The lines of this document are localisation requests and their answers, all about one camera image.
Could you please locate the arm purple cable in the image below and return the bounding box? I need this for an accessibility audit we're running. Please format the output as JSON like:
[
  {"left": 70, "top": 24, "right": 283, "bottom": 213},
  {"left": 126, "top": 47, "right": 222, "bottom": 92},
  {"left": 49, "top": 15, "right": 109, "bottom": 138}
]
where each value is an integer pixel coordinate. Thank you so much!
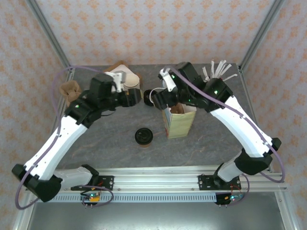
[
  {"left": 163, "top": 66, "right": 286, "bottom": 207},
  {"left": 14, "top": 66, "right": 114, "bottom": 211}
]

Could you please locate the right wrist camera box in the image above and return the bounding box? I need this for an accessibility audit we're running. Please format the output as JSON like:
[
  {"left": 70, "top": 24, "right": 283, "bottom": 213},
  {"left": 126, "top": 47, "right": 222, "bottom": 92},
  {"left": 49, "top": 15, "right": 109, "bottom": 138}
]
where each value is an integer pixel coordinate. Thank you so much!
[{"left": 157, "top": 68, "right": 178, "bottom": 93}]

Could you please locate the brown cardboard napkin box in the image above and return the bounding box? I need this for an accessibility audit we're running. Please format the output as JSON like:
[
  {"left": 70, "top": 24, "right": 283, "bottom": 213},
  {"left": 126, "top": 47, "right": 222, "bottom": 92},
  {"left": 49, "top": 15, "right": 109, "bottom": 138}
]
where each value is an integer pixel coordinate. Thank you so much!
[{"left": 103, "top": 60, "right": 144, "bottom": 91}]

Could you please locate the grey slotted cable tray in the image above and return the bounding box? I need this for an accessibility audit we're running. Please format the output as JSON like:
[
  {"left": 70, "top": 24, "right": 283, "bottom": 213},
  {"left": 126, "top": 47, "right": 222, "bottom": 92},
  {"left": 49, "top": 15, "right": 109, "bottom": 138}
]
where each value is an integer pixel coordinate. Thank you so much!
[{"left": 35, "top": 194, "right": 218, "bottom": 203}]

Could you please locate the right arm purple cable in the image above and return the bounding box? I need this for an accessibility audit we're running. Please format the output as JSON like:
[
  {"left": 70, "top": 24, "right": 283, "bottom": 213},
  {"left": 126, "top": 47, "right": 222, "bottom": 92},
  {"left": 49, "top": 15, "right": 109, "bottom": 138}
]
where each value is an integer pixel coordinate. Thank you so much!
[{"left": 163, "top": 66, "right": 286, "bottom": 207}]

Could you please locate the grey metal panel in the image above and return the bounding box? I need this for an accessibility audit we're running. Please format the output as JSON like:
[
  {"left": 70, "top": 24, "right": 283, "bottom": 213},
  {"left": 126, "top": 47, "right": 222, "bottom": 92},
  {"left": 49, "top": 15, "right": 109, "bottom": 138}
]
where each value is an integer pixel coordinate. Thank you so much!
[{"left": 24, "top": 202, "right": 288, "bottom": 230}]

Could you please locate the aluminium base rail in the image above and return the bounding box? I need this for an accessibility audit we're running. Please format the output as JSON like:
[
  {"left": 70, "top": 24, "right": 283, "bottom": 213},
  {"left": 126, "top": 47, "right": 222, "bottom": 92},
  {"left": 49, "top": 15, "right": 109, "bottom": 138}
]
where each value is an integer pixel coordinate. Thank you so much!
[{"left": 25, "top": 167, "right": 288, "bottom": 192}]

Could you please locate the paper bag with handles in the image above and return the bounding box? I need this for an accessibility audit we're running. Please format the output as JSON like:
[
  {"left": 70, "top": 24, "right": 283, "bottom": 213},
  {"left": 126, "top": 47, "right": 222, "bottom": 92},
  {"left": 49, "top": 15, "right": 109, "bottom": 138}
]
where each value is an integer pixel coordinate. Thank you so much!
[{"left": 150, "top": 87, "right": 197, "bottom": 139}]

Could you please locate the aluminium table side rail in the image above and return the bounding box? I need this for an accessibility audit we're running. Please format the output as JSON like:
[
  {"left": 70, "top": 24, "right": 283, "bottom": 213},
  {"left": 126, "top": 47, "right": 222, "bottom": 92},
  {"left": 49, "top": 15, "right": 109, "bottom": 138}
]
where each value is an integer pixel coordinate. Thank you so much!
[
  {"left": 37, "top": 66, "right": 77, "bottom": 174},
  {"left": 237, "top": 64, "right": 274, "bottom": 173}
]

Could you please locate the white napkin stack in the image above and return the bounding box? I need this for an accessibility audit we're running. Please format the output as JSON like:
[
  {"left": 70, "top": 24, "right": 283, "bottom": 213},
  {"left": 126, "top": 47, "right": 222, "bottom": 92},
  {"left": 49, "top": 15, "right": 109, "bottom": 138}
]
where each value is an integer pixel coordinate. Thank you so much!
[{"left": 111, "top": 64, "right": 132, "bottom": 75}]

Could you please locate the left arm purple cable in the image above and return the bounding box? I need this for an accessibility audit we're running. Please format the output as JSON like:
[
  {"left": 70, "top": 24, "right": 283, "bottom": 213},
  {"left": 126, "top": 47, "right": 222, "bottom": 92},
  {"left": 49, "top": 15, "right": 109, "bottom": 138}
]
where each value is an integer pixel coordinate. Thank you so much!
[{"left": 14, "top": 66, "right": 114, "bottom": 211}]

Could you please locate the short aluminium frame post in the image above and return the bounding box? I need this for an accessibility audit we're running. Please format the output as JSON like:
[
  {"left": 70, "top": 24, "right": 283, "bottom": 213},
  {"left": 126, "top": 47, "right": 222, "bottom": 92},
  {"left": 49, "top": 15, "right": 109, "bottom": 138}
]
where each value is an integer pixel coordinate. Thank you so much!
[
  {"left": 274, "top": 191, "right": 297, "bottom": 230},
  {"left": 12, "top": 191, "right": 36, "bottom": 230}
]

